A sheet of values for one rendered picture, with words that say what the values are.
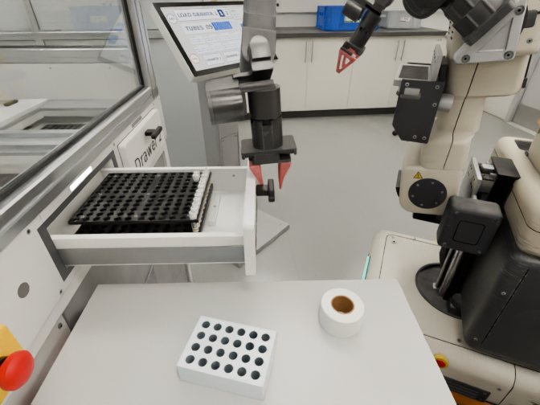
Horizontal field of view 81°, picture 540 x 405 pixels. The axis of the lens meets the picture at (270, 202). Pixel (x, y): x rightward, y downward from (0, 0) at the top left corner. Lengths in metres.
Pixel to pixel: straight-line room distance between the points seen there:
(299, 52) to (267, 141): 3.11
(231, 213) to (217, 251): 0.15
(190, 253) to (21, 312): 0.24
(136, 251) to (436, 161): 0.81
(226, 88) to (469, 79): 0.64
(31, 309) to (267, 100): 0.48
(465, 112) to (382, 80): 3.06
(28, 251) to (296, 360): 0.43
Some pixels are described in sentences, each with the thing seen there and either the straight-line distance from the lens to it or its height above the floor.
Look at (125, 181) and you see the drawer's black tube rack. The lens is 0.73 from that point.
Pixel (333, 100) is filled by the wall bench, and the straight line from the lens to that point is 3.87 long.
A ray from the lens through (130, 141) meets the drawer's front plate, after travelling 0.85.
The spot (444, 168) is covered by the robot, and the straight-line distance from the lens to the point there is 1.02.
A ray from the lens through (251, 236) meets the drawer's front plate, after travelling 0.49.
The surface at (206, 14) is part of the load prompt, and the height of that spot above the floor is 1.16.
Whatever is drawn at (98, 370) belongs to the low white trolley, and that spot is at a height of 0.76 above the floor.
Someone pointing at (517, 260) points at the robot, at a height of 0.67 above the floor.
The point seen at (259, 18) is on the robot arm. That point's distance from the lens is 0.60.
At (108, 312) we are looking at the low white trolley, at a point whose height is 0.76.
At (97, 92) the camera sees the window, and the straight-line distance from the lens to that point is 0.82.
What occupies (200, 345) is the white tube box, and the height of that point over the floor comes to 0.80.
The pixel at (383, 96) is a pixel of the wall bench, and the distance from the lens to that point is 4.09.
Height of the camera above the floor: 1.22
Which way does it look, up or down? 33 degrees down
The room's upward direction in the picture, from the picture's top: straight up
